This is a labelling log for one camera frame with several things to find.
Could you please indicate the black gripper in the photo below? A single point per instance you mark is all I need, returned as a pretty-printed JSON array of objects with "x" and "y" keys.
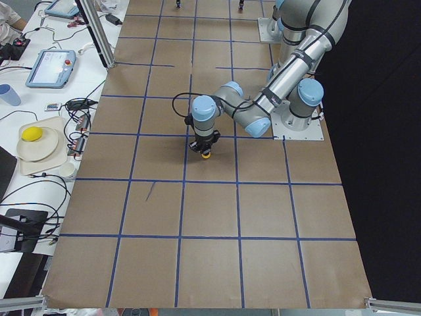
[{"x": 204, "y": 143}]

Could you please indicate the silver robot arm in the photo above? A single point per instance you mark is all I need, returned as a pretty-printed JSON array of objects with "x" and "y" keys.
[
  {"x": 308, "y": 29},
  {"x": 277, "y": 26}
]

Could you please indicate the red circuit board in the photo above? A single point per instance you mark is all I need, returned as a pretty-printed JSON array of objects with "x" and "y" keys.
[{"x": 76, "y": 147}]

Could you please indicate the white paper cup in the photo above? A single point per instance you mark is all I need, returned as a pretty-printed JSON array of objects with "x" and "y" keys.
[{"x": 68, "y": 171}]

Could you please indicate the black power adapter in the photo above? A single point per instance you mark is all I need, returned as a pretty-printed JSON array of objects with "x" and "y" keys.
[{"x": 113, "y": 19}]

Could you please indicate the beige plate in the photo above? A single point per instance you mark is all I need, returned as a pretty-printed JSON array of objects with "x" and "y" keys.
[{"x": 40, "y": 149}]

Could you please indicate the near blue teach pendant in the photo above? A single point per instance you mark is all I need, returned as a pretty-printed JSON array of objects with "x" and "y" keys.
[{"x": 52, "y": 69}]

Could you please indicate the blue teach pendant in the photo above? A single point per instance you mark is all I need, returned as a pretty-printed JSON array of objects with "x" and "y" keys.
[
  {"x": 62, "y": 8},
  {"x": 52, "y": 69}
]

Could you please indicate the yellow lemon toy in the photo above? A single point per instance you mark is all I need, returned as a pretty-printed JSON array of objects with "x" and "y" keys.
[{"x": 32, "y": 134}]

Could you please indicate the beige tray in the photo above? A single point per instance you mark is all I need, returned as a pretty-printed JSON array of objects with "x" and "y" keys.
[{"x": 56, "y": 159}]

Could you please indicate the far blue teach pendant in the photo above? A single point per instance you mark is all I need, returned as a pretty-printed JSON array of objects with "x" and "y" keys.
[{"x": 62, "y": 8}]

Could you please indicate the black laptop edge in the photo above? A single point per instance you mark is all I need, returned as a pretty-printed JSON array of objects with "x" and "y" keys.
[{"x": 7, "y": 166}]

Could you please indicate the light blue cup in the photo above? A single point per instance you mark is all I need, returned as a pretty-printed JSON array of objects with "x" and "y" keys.
[{"x": 9, "y": 95}]

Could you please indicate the person in white shirt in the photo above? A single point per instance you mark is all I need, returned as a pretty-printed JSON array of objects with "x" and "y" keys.
[{"x": 12, "y": 24}]

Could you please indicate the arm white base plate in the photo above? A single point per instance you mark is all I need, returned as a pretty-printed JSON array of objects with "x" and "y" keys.
[
  {"x": 267, "y": 29},
  {"x": 286, "y": 126}
]

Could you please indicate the aluminium frame post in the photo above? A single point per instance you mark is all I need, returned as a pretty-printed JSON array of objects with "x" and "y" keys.
[{"x": 96, "y": 31}]

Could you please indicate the black camera stand base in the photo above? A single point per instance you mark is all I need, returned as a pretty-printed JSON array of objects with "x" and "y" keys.
[{"x": 21, "y": 229}]

